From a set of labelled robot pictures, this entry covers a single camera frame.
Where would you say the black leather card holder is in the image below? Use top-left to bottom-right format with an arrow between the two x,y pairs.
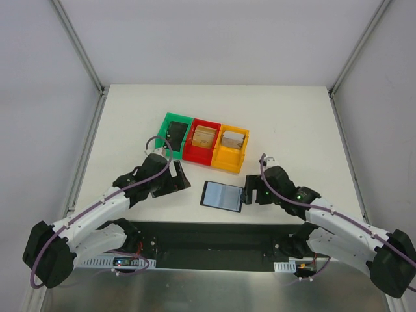
200,181 -> 243,213

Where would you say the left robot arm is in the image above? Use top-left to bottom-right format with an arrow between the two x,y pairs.
23,148 -> 190,289

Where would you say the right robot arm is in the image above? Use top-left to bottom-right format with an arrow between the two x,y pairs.
241,155 -> 415,298

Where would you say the silver card stack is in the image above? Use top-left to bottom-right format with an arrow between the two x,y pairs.
221,131 -> 245,150

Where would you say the gold card stack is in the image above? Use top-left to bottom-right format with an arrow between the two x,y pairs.
192,125 -> 216,149

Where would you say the red plastic bin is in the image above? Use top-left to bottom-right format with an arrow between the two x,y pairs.
182,118 -> 221,166

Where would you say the yellow plastic bin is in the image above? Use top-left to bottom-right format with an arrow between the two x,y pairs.
211,124 -> 250,174

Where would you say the green plastic bin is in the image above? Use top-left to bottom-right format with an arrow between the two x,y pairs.
157,112 -> 194,159

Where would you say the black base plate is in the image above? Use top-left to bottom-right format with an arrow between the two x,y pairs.
115,218 -> 305,272

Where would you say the right white cable duct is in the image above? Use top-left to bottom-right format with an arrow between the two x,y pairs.
274,260 -> 297,274

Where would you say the white cable duct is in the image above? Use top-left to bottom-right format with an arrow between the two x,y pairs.
78,254 -> 156,270
274,260 -> 297,274

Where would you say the left white cable duct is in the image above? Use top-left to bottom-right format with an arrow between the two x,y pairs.
78,254 -> 156,270

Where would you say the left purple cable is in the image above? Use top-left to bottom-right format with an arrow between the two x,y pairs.
29,136 -> 173,289

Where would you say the left aluminium frame post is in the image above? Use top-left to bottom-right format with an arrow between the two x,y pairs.
50,0 -> 110,95

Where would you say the aluminium frame post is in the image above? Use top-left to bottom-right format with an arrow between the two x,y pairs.
50,0 -> 110,95
328,0 -> 394,98

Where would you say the right aluminium frame post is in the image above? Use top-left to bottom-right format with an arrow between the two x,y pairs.
328,0 -> 394,98

